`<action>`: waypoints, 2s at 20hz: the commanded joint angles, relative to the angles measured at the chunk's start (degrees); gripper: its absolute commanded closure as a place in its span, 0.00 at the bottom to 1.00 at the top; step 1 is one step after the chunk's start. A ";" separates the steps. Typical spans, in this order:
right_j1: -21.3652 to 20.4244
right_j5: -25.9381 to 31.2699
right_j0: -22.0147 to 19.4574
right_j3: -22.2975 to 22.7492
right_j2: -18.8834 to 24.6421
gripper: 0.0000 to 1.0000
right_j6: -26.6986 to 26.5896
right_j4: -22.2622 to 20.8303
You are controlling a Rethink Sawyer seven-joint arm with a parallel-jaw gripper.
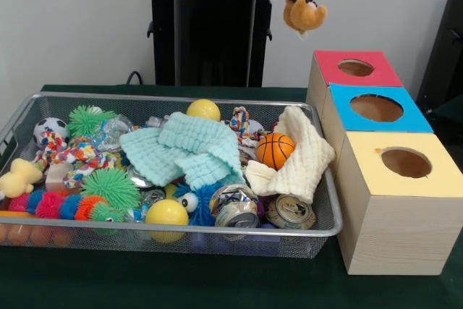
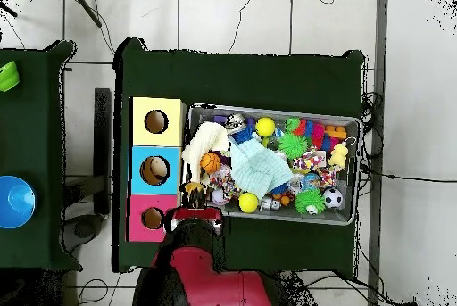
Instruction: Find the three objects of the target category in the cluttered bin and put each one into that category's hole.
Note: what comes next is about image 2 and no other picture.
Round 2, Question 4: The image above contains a cream knit cloth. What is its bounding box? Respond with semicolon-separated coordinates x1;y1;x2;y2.
180;121;229;184

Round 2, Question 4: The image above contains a light blue knit cloth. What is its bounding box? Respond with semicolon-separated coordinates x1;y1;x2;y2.
228;137;295;200

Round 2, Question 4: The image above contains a wooden box with three holes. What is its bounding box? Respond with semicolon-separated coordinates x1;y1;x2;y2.
125;96;187;244

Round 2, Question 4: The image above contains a clear mesh bin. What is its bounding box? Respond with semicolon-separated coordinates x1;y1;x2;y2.
180;103;362;227

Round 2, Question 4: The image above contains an orange toy basketball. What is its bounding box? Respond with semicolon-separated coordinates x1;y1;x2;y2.
199;151;222;175

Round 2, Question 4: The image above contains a yellow ball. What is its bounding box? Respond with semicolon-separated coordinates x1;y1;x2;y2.
237;192;260;214
254;116;277;138

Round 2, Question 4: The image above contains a black upright panel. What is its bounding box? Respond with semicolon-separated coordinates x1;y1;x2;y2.
93;87;112;216

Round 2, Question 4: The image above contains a plain green spiky ball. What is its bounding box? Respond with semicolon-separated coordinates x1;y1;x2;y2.
278;131;309;161

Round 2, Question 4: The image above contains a green spiky eyed ball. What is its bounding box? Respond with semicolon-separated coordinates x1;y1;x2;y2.
293;187;327;216

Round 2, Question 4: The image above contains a grey round base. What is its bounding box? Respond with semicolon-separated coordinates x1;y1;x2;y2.
62;212;105;253

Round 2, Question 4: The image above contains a dark green table cloth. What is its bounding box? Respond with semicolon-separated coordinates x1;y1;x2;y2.
112;37;366;274

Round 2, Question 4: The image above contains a small soccer ball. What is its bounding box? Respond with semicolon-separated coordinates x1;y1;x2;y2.
322;186;345;210

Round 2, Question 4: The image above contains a rainbow spiky caterpillar toy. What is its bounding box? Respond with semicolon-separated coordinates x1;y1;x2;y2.
284;116;340;153

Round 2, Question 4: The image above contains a yellow sponge duck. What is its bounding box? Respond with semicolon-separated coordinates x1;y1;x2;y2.
327;141;350;170

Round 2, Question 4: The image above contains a green covered side table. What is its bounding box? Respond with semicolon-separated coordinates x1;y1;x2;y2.
0;40;83;272

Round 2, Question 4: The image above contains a blue bowl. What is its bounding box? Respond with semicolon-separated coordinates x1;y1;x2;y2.
0;175;37;229

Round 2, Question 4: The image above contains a green cup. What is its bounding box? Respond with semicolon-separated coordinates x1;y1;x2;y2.
0;60;21;93

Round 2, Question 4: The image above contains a black tripod leg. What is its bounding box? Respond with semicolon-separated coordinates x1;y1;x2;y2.
0;0;19;19
67;0;104;29

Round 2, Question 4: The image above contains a black cable bundle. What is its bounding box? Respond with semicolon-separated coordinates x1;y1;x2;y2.
360;90;385;159

